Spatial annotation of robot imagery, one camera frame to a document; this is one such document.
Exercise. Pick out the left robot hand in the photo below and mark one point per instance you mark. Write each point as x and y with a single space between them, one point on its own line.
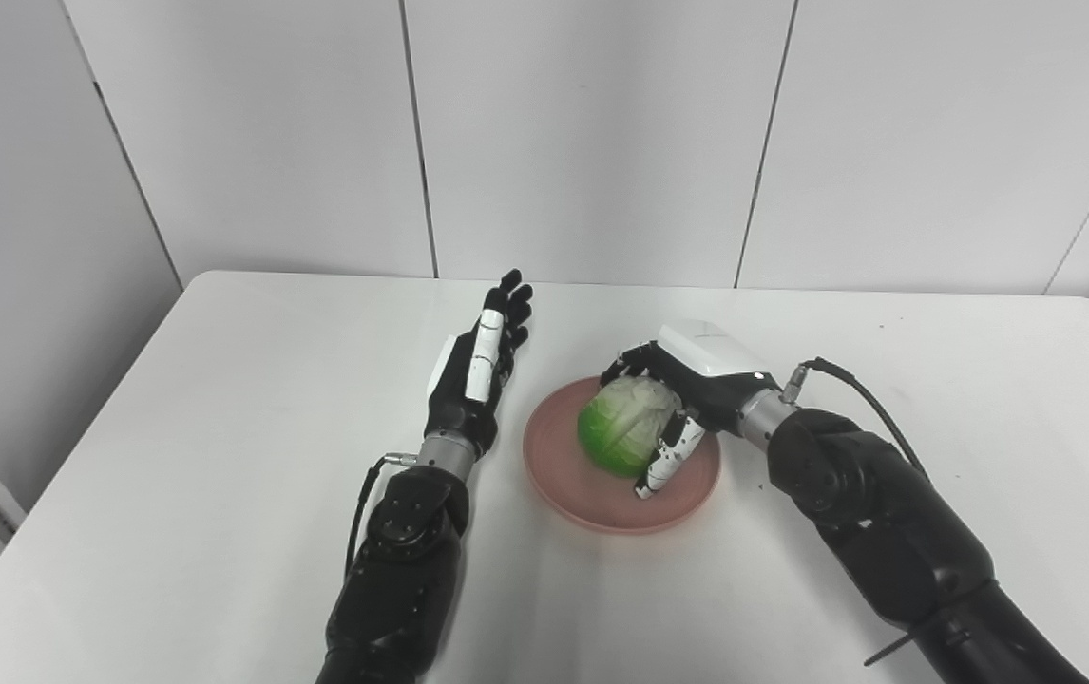
473 380

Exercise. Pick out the green white cabbage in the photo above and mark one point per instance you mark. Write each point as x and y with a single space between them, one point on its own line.
622 427

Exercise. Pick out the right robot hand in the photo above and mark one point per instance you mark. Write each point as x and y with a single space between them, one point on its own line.
697 380

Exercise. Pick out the pink plate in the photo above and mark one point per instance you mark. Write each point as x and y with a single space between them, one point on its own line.
620 484

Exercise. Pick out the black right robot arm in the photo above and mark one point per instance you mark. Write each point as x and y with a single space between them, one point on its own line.
896 541

